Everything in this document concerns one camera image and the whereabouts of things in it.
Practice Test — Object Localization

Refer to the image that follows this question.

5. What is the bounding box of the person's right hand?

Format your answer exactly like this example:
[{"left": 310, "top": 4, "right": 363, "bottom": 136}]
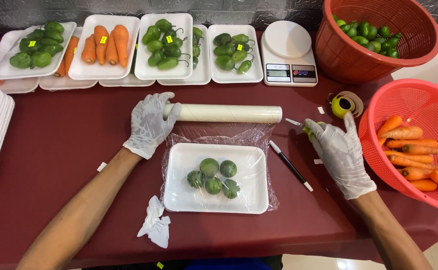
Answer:
[{"left": 304, "top": 112, "right": 377, "bottom": 200}]

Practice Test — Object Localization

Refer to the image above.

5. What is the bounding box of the person's left hand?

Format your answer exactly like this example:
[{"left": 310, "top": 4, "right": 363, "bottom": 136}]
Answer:
[{"left": 123, "top": 92, "right": 182, "bottom": 160}]

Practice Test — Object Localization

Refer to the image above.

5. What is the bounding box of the green handled cutter knife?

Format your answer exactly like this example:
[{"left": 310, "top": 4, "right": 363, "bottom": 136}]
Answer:
[{"left": 286, "top": 118, "right": 326, "bottom": 142}]

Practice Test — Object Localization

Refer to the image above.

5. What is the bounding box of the cling film roll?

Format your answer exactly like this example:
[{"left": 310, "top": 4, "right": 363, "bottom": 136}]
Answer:
[{"left": 163, "top": 103, "right": 283, "bottom": 124}]

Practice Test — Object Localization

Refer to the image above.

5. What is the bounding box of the white foam tray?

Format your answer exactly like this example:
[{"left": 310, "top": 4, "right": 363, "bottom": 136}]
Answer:
[
  {"left": 68, "top": 14, "right": 141, "bottom": 80},
  {"left": 99, "top": 73, "right": 156, "bottom": 88},
  {"left": 39, "top": 26, "right": 99, "bottom": 91},
  {"left": 208, "top": 24, "right": 264, "bottom": 84},
  {"left": 157, "top": 24, "right": 212, "bottom": 86},
  {"left": 0, "top": 21, "right": 78, "bottom": 80},
  {"left": 134, "top": 13, "right": 194, "bottom": 80},
  {"left": 0, "top": 30, "right": 40, "bottom": 94},
  {"left": 163, "top": 142, "right": 269, "bottom": 214}
]

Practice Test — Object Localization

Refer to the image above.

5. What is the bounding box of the black pen with white cap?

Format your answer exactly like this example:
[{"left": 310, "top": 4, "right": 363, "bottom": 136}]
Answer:
[{"left": 269, "top": 140, "right": 313, "bottom": 192}]

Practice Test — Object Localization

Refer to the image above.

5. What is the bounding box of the yellow sticker roll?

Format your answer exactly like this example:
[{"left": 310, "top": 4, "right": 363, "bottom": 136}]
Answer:
[{"left": 328, "top": 91, "right": 364, "bottom": 119}]

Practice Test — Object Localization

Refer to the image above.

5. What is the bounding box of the heap of loose carrots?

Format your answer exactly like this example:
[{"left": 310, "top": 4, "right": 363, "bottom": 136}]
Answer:
[{"left": 376, "top": 115, "right": 438, "bottom": 192}]

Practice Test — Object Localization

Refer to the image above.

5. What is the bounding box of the round green vegetable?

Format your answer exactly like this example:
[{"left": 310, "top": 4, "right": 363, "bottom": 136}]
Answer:
[
  {"left": 199, "top": 158, "right": 220, "bottom": 178},
  {"left": 222, "top": 179, "right": 240, "bottom": 199},
  {"left": 219, "top": 160, "right": 238, "bottom": 178},
  {"left": 205, "top": 176, "right": 223, "bottom": 195},
  {"left": 187, "top": 170, "right": 205, "bottom": 189}
]

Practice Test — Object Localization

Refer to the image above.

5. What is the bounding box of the maroon tablecloth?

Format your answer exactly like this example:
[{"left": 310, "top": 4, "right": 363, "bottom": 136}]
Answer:
[{"left": 0, "top": 32, "right": 438, "bottom": 270}]

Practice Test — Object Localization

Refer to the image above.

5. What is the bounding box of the clear cling film sheet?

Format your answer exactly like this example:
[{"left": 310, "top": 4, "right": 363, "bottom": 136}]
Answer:
[{"left": 160, "top": 122, "right": 280, "bottom": 211}]

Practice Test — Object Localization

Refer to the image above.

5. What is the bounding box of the pile of wrapped green peppers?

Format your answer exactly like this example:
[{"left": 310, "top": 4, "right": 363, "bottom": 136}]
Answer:
[
  {"left": 213, "top": 33, "right": 256, "bottom": 74},
  {"left": 10, "top": 20, "right": 65, "bottom": 70},
  {"left": 142, "top": 19, "right": 190, "bottom": 71}
]

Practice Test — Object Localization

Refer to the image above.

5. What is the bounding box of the light red plastic basket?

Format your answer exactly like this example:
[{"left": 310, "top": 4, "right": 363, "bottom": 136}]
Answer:
[{"left": 358, "top": 79, "right": 438, "bottom": 214}]

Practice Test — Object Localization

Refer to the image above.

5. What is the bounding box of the dark red plastic basket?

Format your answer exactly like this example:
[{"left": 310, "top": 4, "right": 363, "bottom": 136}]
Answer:
[{"left": 314, "top": 0, "right": 438, "bottom": 84}]

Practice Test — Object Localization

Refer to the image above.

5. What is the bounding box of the crumpled white tissue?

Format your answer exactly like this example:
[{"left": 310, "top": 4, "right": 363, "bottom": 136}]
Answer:
[{"left": 137, "top": 195, "right": 171, "bottom": 249}]

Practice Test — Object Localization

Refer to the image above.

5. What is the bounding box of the heap of loose green peppers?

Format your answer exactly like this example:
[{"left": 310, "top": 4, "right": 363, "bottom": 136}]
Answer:
[{"left": 332, "top": 14, "right": 402, "bottom": 59}]

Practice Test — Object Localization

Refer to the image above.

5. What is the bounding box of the white digital kitchen scale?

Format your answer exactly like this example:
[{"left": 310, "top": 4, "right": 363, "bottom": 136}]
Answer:
[{"left": 260, "top": 20, "right": 318, "bottom": 87}]

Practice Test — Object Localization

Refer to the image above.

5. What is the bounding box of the person's blue clothing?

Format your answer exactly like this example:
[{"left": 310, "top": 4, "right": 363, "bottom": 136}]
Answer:
[{"left": 184, "top": 257, "right": 272, "bottom": 270}]

